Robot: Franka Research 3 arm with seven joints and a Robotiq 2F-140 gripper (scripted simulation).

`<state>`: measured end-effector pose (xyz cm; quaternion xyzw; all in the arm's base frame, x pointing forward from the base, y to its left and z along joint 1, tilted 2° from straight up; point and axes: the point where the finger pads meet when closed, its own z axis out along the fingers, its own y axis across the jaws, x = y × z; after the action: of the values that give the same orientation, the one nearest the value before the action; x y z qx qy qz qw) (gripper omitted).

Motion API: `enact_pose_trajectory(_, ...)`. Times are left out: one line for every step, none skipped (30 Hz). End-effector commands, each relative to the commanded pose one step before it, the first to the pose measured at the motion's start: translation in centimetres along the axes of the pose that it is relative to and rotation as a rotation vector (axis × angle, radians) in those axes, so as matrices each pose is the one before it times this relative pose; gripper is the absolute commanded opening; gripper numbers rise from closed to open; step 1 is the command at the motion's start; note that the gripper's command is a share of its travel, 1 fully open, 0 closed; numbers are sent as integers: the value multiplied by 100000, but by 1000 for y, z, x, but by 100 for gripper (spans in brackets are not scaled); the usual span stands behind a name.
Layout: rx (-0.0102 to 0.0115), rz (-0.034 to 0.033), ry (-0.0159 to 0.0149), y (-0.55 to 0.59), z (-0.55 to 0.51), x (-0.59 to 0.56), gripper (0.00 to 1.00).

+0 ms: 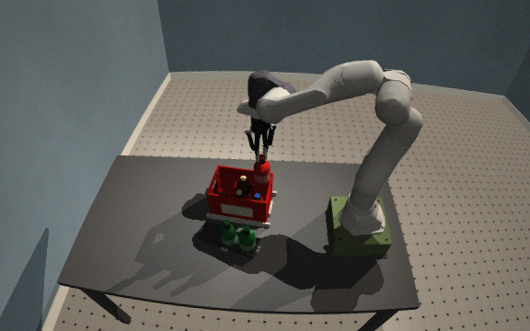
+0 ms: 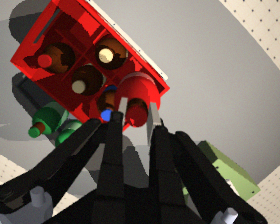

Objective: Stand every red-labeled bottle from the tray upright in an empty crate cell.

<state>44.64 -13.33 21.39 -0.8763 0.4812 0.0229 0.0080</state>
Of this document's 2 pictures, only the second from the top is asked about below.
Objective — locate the brown bottle with red cap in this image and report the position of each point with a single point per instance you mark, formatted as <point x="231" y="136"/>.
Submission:
<point x="58" y="57"/>

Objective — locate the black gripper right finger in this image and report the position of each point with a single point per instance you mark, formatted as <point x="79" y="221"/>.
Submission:
<point x="214" y="199"/>

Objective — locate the red bottle with pink label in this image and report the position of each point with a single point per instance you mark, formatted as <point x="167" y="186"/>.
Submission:
<point x="140" y="89"/>

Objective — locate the red crate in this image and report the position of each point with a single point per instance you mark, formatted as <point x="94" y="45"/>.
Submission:
<point x="80" y="28"/>

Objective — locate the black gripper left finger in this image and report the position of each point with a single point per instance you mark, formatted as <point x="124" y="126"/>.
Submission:
<point x="31" y="197"/>

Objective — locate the green bottle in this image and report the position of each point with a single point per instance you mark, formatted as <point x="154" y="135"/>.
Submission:
<point x="67" y="131"/>
<point x="48" y="119"/>

